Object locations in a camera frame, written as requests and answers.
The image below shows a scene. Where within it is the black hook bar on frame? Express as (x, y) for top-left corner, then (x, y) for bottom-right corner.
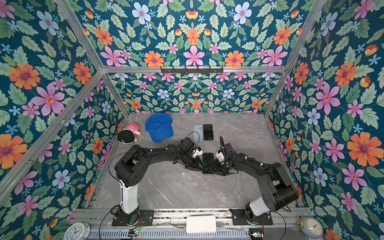
(160, 67), (224, 74)

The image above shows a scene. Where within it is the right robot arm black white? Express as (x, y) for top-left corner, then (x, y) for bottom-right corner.
(214, 143), (299, 224)

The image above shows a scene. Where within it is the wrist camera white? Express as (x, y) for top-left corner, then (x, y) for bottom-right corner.
(216, 152), (225, 163)
(192, 147), (204, 158)

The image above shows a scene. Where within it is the cream alarm clock right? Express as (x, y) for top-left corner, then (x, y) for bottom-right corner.
(296, 214), (324, 240)

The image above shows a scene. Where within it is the white round clock left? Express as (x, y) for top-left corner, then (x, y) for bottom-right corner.
(64, 223), (91, 240)

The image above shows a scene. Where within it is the light blue phone case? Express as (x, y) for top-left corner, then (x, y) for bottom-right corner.
(193, 125), (204, 145)

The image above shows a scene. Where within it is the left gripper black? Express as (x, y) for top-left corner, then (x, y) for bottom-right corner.
(182, 152), (208, 171)

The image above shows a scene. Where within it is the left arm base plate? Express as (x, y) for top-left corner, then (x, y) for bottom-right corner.
(112, 209), (155, 227)

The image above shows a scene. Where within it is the black phone case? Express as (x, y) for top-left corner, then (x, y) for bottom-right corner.
(201, 152), (216, 176)

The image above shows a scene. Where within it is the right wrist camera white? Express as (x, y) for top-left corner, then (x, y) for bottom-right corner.
(216, 152), (225, 163)

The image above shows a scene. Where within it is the plush doll pink hat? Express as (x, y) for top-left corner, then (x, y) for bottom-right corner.
(117, 123), (141, 145)

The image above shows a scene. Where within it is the black phone beside blue case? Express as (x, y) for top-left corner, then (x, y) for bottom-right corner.
(203, 124), (214, 141)

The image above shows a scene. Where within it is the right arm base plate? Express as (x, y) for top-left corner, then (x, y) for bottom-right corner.
(229, 209), (273, 226)

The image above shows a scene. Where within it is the blue baseball cap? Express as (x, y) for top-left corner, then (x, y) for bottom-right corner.
(145, 113), (174, 143)

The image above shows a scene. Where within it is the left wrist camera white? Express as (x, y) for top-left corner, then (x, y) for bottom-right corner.
(192, 147), (204, 158)

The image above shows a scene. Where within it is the white box on rail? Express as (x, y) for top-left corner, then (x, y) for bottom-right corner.
(186, 215), (217, 234)

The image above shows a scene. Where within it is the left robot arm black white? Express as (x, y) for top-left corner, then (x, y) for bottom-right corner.
(112, 137), (203, 227)

